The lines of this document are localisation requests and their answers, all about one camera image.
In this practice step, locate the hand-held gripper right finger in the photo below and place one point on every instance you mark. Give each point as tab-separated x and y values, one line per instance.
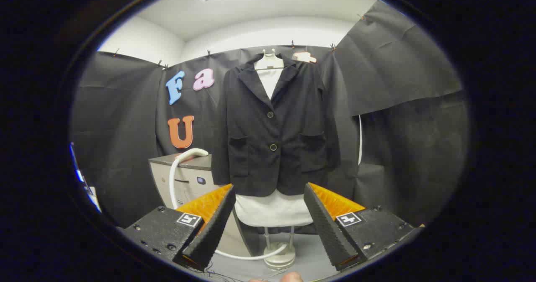
324	227

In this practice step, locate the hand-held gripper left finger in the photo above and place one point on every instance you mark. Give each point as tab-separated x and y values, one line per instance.
215	227

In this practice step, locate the black blazer jacket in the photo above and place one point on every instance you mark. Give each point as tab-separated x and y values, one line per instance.
255	148

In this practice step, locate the grey cabinet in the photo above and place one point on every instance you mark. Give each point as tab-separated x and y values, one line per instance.
190	181

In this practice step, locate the white mannequin torso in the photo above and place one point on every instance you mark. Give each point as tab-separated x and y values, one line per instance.
272	208

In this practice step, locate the black backdrop cloth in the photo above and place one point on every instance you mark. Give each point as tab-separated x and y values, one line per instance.
125	127

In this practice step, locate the white paper sheets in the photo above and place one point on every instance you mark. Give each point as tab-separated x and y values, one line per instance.
86	185

